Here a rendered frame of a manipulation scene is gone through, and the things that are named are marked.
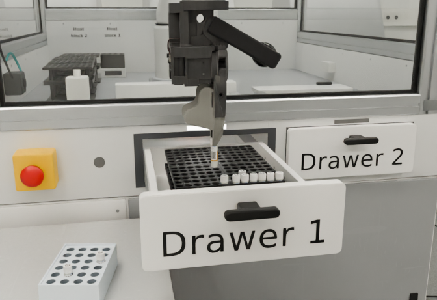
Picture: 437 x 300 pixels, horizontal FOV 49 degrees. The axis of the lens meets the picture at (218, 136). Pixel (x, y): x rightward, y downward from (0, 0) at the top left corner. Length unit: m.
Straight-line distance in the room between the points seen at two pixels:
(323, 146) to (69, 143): 0.52
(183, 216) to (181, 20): 0.27
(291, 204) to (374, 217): 0.51
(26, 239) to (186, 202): 0.40
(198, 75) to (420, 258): 0.79
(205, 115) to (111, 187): 0.35
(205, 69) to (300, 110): 0.37
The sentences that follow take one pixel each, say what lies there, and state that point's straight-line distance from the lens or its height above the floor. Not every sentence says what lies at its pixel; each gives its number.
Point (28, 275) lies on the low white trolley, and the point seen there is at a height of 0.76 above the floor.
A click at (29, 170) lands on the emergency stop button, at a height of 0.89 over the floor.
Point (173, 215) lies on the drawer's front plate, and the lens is 0.66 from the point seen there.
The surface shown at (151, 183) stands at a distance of 0.79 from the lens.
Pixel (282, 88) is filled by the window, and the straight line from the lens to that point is 1.02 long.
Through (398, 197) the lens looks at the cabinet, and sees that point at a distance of 1.18.
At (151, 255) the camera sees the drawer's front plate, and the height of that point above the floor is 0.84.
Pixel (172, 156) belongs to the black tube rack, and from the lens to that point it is 0.91.
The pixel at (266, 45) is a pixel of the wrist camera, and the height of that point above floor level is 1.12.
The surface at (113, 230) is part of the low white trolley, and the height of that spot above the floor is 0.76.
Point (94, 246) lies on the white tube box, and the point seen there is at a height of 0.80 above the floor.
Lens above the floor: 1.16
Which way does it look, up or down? 14 degrees down
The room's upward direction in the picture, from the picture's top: straight up
